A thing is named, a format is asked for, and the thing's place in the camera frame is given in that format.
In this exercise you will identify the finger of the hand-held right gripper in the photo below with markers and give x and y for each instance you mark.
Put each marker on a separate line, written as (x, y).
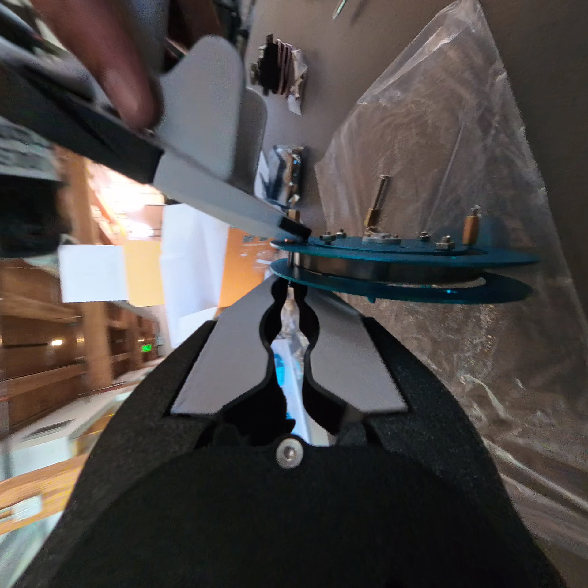
(202, 115)
(253, 138)

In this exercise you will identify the blue round turntable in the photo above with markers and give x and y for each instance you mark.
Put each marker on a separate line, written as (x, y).
(505, 259)

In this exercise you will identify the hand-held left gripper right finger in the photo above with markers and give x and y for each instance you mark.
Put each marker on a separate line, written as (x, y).
(353, 367)

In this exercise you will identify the orange box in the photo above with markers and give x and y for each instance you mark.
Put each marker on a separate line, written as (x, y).
(248, 271)

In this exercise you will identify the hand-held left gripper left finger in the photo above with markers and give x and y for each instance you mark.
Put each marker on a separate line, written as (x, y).
(229, 367)

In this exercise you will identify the silvery parts bag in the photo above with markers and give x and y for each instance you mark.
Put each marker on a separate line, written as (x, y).
(289, 170)

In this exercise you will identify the small white box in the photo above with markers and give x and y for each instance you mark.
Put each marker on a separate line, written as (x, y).
(92, 273)

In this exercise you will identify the large white box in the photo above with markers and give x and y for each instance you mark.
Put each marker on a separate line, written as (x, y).
(193, 275)

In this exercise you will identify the small dark screw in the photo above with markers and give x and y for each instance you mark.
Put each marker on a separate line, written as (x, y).
(291, 275)

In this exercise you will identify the white instruction sheet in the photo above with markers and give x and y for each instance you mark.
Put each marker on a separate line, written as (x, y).
(264, 179)

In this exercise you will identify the person's right hand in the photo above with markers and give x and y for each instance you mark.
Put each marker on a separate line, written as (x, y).
(115, 59)

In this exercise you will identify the yellow box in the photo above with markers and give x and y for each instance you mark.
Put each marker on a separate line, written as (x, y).
(144, 275)

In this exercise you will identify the clear plastic bag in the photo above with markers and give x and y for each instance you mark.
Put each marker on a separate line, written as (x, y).
(436, 115)

